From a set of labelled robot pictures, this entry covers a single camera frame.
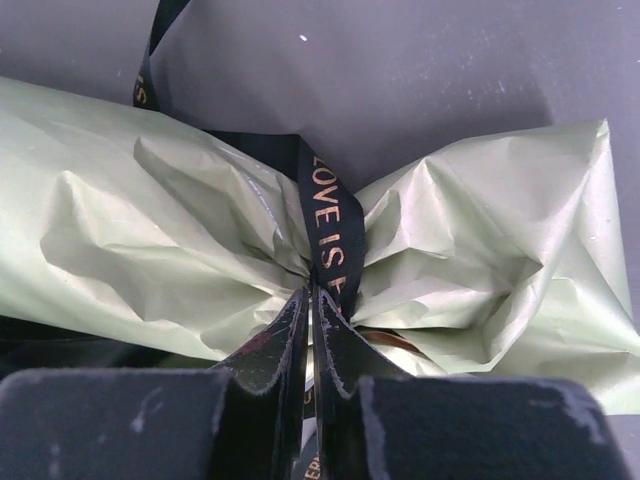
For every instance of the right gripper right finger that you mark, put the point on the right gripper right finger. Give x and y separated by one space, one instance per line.
377 422

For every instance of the green orange wrapping paper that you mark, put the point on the green orange wrapping paper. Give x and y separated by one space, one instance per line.
496 255

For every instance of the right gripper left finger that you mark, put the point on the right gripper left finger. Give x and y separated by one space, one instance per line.
240 419

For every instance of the black gold-lettered ribbon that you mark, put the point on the black gold-lettered ribbon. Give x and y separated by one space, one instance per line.
265 78

